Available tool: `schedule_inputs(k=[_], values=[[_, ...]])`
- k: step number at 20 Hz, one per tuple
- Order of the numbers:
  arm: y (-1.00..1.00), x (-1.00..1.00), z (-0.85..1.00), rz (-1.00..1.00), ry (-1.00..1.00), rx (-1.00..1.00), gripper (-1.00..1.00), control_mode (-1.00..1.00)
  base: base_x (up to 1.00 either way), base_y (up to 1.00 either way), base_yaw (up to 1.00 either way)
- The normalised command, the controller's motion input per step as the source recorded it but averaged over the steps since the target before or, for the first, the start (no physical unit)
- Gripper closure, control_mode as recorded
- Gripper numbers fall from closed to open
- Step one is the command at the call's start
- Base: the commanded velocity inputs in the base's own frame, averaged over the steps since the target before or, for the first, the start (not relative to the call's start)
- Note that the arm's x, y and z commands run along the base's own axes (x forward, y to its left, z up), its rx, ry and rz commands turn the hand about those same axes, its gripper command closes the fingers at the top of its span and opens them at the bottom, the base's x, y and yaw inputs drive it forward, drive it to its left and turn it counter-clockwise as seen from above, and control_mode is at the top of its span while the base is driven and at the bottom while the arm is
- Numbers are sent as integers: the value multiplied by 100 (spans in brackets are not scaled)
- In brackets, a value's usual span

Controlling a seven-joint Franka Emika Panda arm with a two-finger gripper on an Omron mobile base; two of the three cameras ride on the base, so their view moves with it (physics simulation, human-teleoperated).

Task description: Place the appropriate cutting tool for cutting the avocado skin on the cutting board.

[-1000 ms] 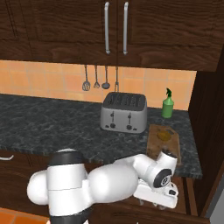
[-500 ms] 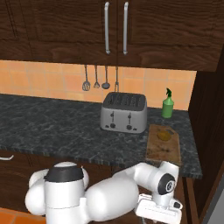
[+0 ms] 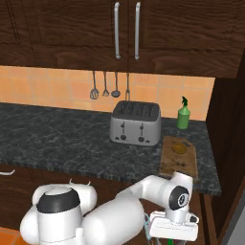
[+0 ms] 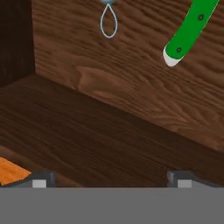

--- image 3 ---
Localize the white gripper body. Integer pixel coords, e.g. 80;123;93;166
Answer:
148;220;199;242

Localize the wooden cutting board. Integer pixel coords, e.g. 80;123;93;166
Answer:
158;135;199;180

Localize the yellow-brown avocado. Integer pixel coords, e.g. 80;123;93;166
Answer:
171;142;188;156

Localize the silver four-slot toaster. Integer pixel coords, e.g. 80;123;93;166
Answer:
109;100;163;147

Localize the tall dark wood cupboard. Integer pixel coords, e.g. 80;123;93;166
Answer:
205;54;245;243

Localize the green spray bottle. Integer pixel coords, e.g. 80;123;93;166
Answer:
176;96;191;130

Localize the metal meat fork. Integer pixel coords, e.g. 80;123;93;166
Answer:
124;72;131;101

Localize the metal ladle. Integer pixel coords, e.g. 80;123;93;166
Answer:
110;71;122;99

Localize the metal whisk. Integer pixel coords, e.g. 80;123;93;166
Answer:
101;70;110;98

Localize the metal slotted spatula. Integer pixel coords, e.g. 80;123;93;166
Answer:
89;70;100;100

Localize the dark wood cupboard door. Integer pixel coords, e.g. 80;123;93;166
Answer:
32;0;129;73
127;0;245;79
0;0;35;67

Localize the silver drawer handle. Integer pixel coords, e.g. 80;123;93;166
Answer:
0;169;16;177
68;178;92;187

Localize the silver cupboard handle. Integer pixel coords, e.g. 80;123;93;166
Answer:
113;1;122;60
133;1;142;61

